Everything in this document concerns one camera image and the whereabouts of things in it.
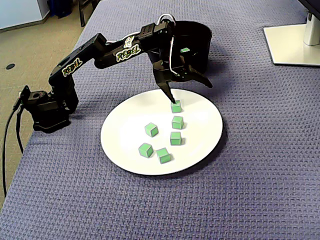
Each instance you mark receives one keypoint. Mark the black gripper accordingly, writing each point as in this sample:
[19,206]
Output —
[167,74]

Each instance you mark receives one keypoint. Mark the small green cube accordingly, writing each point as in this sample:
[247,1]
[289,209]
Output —
[185,50]
[163,156]
[145,150]
[177,123]
[175,139]
[176,108]
[151,130]

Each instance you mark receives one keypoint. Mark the black robot arm with stickers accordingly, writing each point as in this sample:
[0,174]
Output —
[65,97]

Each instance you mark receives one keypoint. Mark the white round plate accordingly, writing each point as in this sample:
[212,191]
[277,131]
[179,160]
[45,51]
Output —
[200,130]

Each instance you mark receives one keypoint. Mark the black round bowl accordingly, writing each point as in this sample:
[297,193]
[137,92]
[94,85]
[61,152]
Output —
[200,50]

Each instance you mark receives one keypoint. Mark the blue woven table cloth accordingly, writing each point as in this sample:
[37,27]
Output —
[250,150]

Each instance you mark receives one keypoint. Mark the silver monitor stand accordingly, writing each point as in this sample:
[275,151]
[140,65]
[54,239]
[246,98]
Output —
[287,45]

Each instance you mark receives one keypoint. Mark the dark chair legs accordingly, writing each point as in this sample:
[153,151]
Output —
[82,15]

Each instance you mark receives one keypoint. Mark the dark blue bin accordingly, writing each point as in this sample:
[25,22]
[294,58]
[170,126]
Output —
[60,7]

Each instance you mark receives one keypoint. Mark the black round floor cap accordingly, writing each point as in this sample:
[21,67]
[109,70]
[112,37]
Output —
[10,66]

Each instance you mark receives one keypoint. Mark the light blue panel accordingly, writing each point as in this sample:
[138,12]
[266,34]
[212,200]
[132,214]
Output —
[20,12]

